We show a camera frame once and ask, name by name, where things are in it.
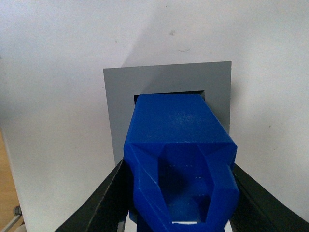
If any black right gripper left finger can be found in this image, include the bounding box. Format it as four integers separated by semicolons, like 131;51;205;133
56;160;133;232

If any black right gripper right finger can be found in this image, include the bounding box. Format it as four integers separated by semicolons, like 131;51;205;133
230;165;309;232

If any blue plastic part with handles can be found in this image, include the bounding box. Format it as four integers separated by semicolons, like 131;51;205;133
124;94;239;232

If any gray cube base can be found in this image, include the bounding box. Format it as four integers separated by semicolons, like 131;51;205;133
103;61;232;164

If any gray metal table leg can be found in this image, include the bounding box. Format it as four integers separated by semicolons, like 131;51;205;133
1;205;23;232

